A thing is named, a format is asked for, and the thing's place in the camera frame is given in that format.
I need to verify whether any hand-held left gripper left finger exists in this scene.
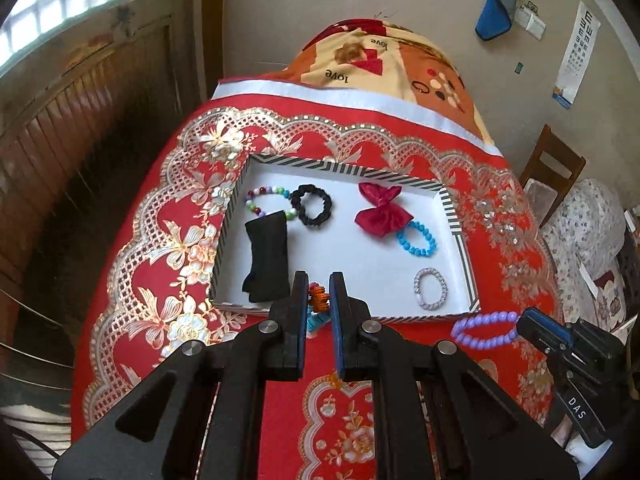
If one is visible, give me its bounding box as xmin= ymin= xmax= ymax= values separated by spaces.
xmin=52 ymin=270 xmax=311 ymax=480

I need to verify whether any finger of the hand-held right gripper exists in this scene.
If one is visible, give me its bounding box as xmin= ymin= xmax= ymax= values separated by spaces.
xmin=531 ymin=335 xmax=576 ymax=369
xmin=516 ymin=307 xmax=574 ymax=345

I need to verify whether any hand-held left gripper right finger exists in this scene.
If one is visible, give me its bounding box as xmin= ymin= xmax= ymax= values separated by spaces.
xmin=329 ymin=271 xmax=589 ymax=480

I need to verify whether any colourful hair clip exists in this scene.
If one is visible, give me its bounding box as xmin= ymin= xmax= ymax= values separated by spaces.
xmin=306 ymin=282 xmax=332 ymax=337

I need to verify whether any striped white box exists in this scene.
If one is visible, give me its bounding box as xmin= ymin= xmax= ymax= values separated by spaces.
xmin=207 ymin=152 xmax=482 ymax=326

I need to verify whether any purple bead bracelet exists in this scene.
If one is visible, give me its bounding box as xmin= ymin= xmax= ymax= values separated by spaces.
xmin=450 ymin=311 xmax=522 ymax=351

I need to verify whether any black cloth headband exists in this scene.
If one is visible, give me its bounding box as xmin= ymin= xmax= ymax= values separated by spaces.
xmin=242 ymin=209 xmax=292 ymax=304

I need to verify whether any silver bracelet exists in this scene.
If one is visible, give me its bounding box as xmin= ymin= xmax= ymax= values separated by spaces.
xmin=413 ymin=267 xmax=448 ymax=310

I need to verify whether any blue bead bracelet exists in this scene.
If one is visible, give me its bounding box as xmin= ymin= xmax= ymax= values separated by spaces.
xmin=395 ymin=220 xmax=438 ymax=258

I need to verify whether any dark red bow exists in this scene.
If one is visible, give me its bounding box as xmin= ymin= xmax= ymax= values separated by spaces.
xmin=354 ymin=182 xmax=415 ymax=240

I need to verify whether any black scrunchie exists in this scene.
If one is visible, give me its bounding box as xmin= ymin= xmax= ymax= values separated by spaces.
xmin=289 ymin=183 xmax=334 ymax=229

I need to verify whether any multicolour bead bracelet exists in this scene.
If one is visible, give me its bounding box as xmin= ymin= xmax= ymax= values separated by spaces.
xmin=244 ymin=184 xmax=297 ymax=220

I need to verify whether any floral bedding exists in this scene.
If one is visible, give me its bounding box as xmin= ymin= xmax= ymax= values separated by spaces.
xmin=540 ymin=179 xmax=634 ymax=322

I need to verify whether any red floral tablecloth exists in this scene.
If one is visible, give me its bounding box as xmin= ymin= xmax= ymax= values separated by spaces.
xmin=70 ymin=92 xmax=567 ymax=480

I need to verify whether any wooden chair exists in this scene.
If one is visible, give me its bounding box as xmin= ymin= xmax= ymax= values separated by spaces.
xmin=519 ymin=124 xmax=587 ymax=231

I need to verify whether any printed beige orange blanket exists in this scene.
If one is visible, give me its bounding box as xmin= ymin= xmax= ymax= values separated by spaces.
xmin=272 ymin=19 xmax=502 ymax=154

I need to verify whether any wooden door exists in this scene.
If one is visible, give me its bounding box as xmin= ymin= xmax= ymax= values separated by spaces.
xmin=0 ymin=0 xmax=222 ymax=361

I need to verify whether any blue grey towel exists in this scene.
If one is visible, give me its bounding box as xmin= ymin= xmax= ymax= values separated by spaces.
xmin=474 ymin=0 xmax=521 ymax=42

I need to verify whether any glass block window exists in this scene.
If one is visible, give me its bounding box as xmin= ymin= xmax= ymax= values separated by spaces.
xmin=0 ymin=0 xmax=169 ymax=79

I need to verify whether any white wall chart poster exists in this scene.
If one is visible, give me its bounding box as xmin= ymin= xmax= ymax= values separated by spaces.
xmin=552 ymin=0 xmax=602 ymax=110

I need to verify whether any white wall switch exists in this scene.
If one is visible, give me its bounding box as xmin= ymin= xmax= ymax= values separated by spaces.
xmin=515 ymin=2 xmax=547 ymax=41

